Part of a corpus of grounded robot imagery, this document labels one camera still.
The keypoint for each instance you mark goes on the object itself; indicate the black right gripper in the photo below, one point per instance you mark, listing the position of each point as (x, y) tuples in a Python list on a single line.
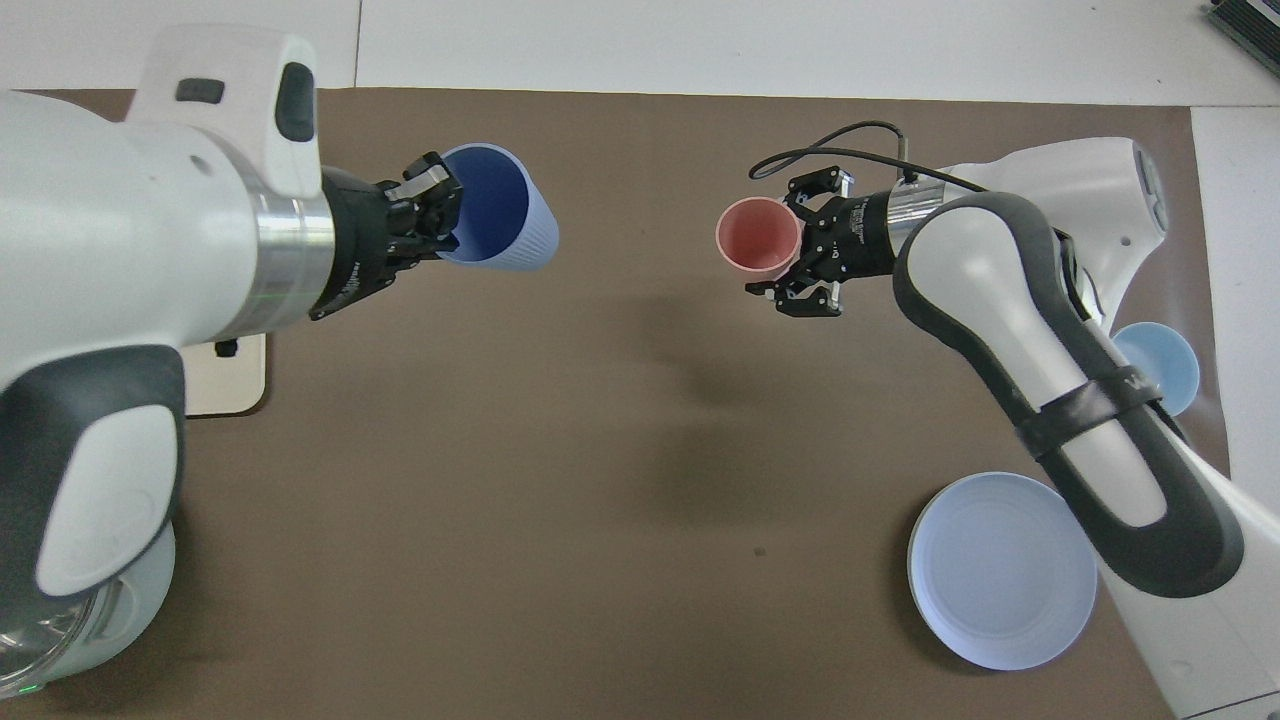
[(855, 240)]

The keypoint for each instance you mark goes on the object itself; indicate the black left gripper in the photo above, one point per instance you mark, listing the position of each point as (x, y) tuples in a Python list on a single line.
[(362, 240)]

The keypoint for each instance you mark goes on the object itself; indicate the pink cup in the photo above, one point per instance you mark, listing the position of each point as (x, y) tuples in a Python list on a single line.
[(758, 235)]

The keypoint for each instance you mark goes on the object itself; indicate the blue ribbed cup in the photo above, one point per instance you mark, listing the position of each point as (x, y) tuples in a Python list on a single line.
[(500, 205)]

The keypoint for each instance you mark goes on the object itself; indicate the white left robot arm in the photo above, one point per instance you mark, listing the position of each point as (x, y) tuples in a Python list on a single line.
[(110, 230)]

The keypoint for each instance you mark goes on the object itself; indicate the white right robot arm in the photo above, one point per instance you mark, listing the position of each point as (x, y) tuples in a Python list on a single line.
[(1010, 300)]

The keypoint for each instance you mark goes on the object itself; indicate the cream tray with bear print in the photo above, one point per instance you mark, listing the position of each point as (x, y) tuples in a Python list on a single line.
[(225, 385)]

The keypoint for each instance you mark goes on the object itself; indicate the brown table mat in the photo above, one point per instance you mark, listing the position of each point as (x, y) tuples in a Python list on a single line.
[(600, 480)]

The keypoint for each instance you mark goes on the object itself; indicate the light blue bowl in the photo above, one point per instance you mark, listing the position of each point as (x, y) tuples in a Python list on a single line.
[(1170, 365)]

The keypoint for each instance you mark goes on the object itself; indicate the pale blue plate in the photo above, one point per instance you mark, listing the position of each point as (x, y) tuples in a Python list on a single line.
[(1000, 575)]

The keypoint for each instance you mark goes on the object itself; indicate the dark green ridged box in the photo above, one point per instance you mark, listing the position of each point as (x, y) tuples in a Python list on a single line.
[(1250, 22)]

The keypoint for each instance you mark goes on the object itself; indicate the pale green cooking pot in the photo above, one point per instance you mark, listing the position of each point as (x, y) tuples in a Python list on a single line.
[(135, 610)]

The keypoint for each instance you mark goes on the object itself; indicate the glass pot lid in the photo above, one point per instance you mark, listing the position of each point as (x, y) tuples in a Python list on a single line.
[(40, 640)]

